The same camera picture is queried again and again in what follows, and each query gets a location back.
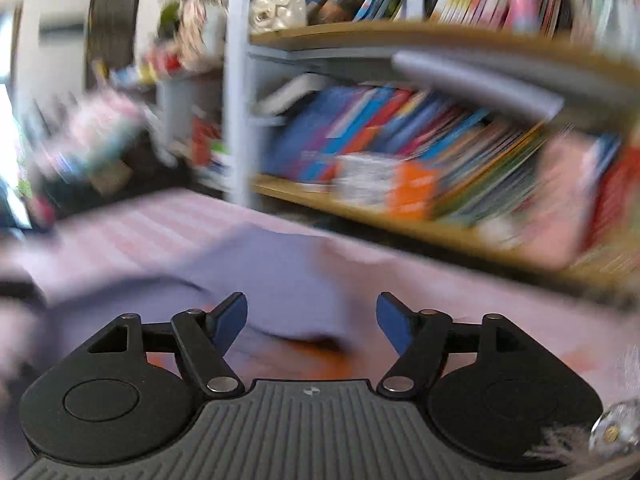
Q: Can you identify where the purple and mauve sweater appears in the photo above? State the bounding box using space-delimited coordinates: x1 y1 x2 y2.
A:
44 226 354 362

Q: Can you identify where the lower orange white box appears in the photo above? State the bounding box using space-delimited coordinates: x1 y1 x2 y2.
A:
332 153 438 220

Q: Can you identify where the pink checkered table mat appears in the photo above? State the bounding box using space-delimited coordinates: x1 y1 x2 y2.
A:
1 190 639 404

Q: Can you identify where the pink sticker cylinder container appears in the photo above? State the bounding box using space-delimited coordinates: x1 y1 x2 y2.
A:
522 129 620 271

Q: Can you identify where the row of blue books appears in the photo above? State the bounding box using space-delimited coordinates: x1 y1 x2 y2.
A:
260 86 489 184

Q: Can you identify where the wooden bookshelf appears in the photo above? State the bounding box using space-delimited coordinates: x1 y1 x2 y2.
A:
224 0 639 297

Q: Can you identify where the white flat lamp head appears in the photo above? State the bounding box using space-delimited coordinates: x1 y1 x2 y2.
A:
392 50 564 124

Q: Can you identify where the white quilted handbag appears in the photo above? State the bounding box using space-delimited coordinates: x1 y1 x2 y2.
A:
248 0 308 34

